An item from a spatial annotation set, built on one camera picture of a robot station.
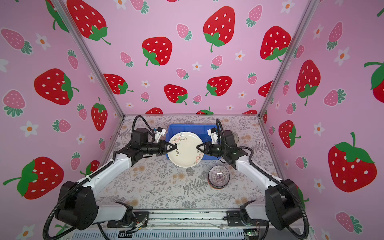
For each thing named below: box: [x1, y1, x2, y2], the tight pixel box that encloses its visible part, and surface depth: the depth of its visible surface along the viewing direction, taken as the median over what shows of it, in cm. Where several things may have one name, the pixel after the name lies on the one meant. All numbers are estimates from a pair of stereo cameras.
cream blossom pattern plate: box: [167, 131, 204, 169], surface depth 80 cm
